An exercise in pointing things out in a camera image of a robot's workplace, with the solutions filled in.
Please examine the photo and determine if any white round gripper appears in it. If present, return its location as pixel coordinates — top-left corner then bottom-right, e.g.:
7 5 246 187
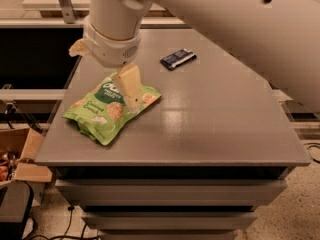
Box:
69 17 142 111

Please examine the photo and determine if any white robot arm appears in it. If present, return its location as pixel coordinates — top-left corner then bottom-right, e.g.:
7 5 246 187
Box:
69 0 320 113

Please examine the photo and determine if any green rice chip bag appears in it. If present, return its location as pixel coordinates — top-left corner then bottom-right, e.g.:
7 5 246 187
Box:
62 71 162 147

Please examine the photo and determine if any dark blue snack bar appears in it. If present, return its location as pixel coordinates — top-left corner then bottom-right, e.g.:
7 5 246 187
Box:
160 49 197 71

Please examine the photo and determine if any brown cardboard box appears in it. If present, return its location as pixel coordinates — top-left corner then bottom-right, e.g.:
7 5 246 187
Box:
0 128 52 207

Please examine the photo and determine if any grey drawer cabinet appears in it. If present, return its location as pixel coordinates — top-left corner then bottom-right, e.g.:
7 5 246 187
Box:
37 29 310 240

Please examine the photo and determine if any metal railing frame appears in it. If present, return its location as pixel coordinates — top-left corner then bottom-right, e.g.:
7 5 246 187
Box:
0 0 188 31

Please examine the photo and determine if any black floor cable left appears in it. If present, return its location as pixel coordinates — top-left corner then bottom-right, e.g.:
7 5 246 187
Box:
26 205 98 240

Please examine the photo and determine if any black floor cable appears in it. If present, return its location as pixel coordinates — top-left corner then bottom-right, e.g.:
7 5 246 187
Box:
303 141 320 164
26 205 98 240

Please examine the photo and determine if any black floor cable right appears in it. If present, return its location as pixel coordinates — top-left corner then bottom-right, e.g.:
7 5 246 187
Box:
303 141 320 164

